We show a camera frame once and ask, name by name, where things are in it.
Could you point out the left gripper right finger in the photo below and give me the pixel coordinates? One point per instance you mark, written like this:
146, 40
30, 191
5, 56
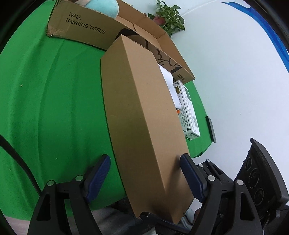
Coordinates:
227, 207

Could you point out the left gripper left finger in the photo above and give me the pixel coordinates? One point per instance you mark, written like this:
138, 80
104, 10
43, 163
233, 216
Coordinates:
50, 217

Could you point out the long brown cardboard box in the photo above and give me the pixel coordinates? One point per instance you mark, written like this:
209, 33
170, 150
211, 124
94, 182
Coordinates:
145, 131

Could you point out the white hair dryer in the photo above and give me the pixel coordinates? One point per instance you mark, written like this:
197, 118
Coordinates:
169, 81

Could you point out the pink plush pig toy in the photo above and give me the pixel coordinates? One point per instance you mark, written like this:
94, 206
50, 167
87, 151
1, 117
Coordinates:
107, 7

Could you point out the black flat remote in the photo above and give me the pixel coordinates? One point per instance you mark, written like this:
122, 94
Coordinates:
211, 130

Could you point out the white printed medicine box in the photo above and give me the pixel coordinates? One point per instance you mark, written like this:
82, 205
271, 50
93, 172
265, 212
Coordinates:
187, 114

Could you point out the green tablecloth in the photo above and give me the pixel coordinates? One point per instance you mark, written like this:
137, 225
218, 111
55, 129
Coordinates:
52, 106

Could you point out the right potted green plant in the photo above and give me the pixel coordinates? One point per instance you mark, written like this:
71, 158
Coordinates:
168, 18

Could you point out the large open cardboard box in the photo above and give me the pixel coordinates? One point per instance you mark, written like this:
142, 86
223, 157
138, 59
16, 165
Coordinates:
69, 20

